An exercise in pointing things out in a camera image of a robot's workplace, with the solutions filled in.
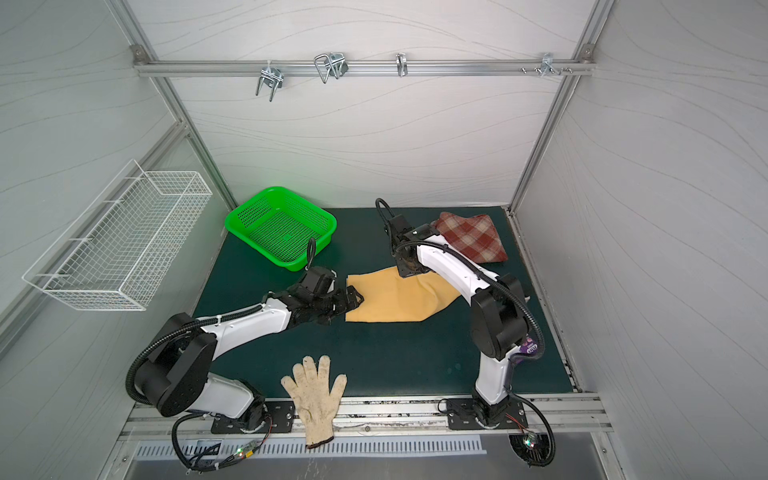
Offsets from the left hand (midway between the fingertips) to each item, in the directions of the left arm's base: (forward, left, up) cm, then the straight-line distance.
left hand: (359, 300), depth 88 cm
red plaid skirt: (+28, -39, -3) cm, 49 cm away
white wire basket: (-1, +54, +25) cm, 60 cm away
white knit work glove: (-27, +9, -5) cm, 29 cm away
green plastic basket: (+34, +35, -5) cm, 50 cm away
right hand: (+11, -18, +7) cm, 22 cm away
